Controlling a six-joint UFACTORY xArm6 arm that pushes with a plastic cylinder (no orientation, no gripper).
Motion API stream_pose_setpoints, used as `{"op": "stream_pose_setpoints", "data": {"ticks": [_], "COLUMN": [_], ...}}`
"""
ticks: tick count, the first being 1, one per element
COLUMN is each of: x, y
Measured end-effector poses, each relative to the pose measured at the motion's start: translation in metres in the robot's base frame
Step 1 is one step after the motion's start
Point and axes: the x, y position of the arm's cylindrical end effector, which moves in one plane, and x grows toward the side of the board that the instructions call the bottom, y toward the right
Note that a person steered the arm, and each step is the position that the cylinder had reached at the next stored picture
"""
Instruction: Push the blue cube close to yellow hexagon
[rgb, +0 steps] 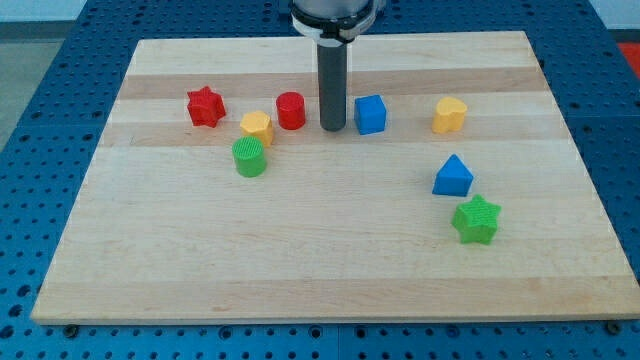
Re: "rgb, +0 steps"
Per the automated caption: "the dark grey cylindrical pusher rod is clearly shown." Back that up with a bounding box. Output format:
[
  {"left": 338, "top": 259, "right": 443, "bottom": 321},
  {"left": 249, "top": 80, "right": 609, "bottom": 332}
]
[{"left": 317, "top": 44, "right": 348, "bottom": 132}]

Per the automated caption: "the blue cube block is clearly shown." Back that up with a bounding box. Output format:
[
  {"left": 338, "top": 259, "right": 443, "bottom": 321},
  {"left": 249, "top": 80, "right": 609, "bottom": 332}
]
[{"left": 354, "top": 94, "right": 387, "bottom": 135}]

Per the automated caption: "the yellow hexagon block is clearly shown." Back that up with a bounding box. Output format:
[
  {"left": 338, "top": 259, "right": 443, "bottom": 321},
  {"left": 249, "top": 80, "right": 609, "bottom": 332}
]
[{"left": 240, "top": 111, "right": 274, "bottom": 147}]

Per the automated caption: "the red cylinder block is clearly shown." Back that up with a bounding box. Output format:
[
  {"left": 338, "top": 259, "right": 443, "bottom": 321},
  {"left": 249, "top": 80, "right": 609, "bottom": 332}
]
[{"left": 276, "top": 91, "right": 306, "bottom": 130}]

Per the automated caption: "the yellow heart block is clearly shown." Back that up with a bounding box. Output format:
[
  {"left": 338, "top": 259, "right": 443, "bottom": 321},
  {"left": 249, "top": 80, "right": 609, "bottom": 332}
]
[{"left": 432, "top": 96, "right": 468, "bottom": 134}]

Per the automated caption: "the green cylinder block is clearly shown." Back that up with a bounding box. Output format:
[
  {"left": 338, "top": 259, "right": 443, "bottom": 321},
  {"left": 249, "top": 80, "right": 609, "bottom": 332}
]
[{"left": 232, "top": 136, "right": 267, "bottom": 177}]

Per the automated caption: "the red star block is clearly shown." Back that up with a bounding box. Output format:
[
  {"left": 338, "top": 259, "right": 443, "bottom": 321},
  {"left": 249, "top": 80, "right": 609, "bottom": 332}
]
[{"left": 187, "top": 86, "right": 226, "bottom": 128}]

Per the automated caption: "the blue triangle block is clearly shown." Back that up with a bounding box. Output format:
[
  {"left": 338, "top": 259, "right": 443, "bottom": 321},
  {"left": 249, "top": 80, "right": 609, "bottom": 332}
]
[{"left": 432, "top": 154, "right": 474, "bottom": 197}]

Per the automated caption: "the wooden board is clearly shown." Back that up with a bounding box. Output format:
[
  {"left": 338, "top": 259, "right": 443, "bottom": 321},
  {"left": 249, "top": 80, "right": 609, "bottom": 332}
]
[{"left": 31, "top": 31, "right": 639, "bottom": 325}]

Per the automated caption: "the green star block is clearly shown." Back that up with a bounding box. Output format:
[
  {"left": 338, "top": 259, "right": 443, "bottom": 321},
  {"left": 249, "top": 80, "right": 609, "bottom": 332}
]
[{"left": 451, "top": 194, "right": 502, "bottom": 245}]

